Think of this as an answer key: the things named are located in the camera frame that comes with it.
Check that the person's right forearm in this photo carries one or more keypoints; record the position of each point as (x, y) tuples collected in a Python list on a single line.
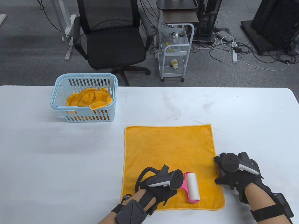
[(259, 198)]

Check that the white utility cart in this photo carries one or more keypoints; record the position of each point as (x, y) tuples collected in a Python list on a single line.
[(175, 70)]

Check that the paper cup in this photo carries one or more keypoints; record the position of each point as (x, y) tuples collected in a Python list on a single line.
[(174, 63)]

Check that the grey tracking controller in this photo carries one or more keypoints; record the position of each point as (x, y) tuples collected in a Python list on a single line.
[(176, 179), (229, 162)]

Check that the person's left hand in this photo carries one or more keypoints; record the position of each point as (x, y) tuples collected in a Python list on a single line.
[(158, 193)]

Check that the black display stand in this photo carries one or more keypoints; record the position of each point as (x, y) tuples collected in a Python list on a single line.
[(275, 23)]

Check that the light blue plastic basket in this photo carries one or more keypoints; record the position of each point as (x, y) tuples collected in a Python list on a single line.
[(98, 75)]

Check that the pink lint roller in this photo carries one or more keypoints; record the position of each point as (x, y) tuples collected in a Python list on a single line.
[(192, 186)]

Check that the black computer tower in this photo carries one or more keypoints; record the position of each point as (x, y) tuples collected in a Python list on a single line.
[(208, 21)]

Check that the grey power adapter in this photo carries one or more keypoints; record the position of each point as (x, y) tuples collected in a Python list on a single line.
[(222, 35)]

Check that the black power adapter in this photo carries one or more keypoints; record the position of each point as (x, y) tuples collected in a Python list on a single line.
[(238, 49)]

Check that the black side table top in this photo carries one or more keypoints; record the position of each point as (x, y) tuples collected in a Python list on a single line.
[(175, 3)]

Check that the brown board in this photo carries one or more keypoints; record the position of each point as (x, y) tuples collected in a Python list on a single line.
[(179, 16)]

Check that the white desk leg frame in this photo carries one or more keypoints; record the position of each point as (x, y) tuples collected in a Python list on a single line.
[(71, 28)]

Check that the yellow square towel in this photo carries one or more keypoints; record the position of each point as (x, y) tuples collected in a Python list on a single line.
[(168, 147), (86, 96), (86, 117)]

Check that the black office chair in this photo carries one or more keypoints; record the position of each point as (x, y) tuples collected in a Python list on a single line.
[(116, 49)]

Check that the white desk foot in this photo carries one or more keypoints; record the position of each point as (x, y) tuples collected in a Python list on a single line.
[(2, 19)]

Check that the person's left forearm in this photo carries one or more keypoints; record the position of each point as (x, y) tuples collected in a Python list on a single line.
[(140, 198)]

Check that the white power strip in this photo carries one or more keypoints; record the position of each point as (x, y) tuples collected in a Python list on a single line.
[(234, 57)]

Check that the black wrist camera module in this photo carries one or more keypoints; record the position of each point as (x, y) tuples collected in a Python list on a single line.
[(130, 213), (282, 205)]

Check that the person's right hand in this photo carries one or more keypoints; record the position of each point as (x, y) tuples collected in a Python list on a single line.
[(236, 180)]

